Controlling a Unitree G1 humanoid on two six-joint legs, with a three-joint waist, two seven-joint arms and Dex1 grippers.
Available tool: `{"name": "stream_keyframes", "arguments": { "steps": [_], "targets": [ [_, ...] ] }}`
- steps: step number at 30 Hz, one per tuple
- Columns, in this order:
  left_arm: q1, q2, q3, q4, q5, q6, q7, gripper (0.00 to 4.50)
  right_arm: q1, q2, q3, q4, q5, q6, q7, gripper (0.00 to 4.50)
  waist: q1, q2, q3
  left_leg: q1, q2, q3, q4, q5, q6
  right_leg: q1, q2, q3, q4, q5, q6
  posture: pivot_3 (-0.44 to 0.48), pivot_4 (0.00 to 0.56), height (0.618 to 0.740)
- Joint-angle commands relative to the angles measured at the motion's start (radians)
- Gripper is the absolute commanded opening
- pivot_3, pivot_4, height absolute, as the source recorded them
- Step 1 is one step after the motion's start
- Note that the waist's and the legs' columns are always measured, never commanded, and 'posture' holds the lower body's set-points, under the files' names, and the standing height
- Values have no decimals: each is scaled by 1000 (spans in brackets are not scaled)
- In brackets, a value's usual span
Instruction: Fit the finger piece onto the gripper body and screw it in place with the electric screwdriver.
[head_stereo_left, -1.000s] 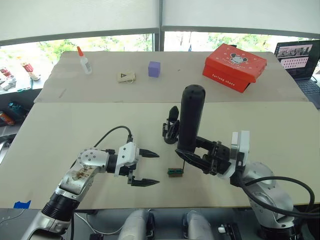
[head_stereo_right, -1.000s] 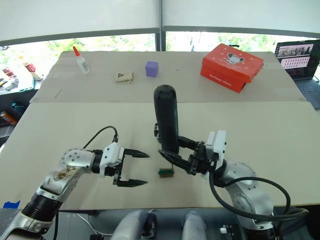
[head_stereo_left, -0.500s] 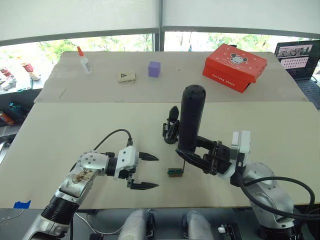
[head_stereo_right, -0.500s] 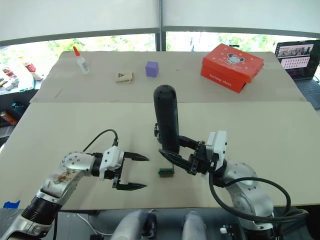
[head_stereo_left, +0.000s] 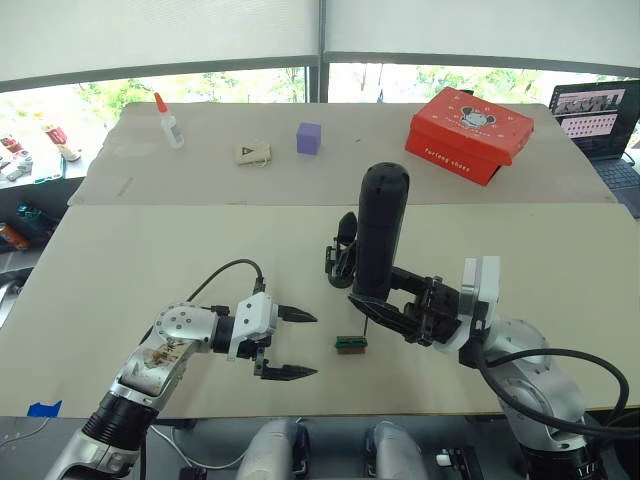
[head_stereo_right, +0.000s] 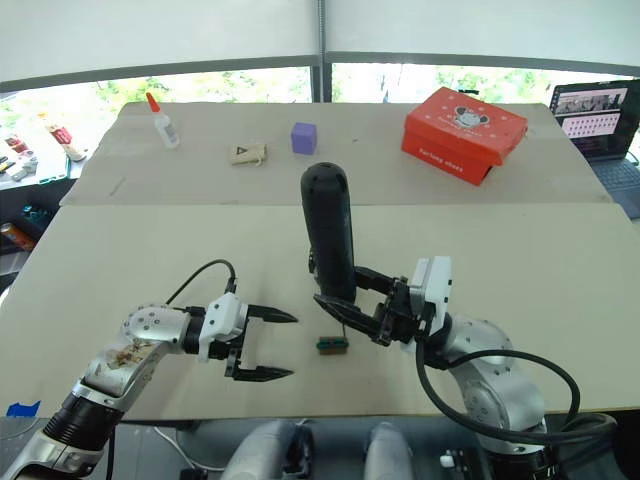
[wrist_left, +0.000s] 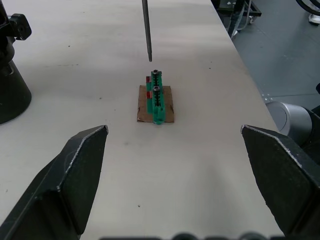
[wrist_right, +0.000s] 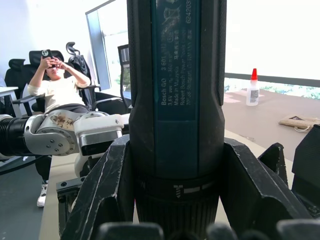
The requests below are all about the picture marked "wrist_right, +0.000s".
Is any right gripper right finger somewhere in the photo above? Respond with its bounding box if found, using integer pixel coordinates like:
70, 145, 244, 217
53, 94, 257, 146
219, 142, 316, 232

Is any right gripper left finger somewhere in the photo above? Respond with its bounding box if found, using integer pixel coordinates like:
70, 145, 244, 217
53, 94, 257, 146
61, 136, 137, 240

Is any black printed gripper body piece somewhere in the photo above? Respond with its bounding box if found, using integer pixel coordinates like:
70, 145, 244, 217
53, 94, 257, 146
291, 123, 320, 218

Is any black blue electric screwdriver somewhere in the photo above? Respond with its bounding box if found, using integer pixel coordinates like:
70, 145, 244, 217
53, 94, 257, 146
126, 0, 227, 226

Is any black smartphone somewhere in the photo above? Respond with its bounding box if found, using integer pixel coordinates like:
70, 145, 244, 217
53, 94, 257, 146
40, 48, 53, 61

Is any black printed finger piece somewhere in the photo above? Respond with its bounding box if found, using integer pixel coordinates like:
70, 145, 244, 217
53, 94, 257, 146
258, 142, 293, 186

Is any person's left hand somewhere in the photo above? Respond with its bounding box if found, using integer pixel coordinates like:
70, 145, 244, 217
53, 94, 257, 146
53, 59, 68, 72

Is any person's right hand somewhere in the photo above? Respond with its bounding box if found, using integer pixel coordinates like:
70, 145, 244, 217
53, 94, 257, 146
40, 56, 57, 70

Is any brown cardboard sheet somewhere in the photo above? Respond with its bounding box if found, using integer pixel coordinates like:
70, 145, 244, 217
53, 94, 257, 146
223, 88, 320, 162

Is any beige cloth pouch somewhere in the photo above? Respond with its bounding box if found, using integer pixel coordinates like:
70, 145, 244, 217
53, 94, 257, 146
278, 114, 320, 132

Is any seated person in white sweater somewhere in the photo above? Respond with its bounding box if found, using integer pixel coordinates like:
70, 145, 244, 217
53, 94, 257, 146
26, 56, 91, 208

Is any glue bottle with red cap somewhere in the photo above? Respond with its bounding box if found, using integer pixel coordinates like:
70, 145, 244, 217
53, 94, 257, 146
245, 68, 261, 107

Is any white desk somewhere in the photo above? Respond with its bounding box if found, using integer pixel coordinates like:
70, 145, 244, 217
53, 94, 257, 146
0, 86, 20, 118

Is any black office chair with jacket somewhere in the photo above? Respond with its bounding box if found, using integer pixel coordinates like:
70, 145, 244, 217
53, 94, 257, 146
65, 41, 92, 87

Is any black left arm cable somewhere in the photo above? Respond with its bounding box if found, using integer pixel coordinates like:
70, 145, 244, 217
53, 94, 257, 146
0, 154, 52, 176

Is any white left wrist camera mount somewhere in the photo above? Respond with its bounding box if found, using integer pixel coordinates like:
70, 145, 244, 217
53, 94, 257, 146
73, 113, 131, 181

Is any grey window frame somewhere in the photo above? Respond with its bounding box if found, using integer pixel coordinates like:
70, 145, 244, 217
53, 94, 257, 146
224, 72, 320, 88

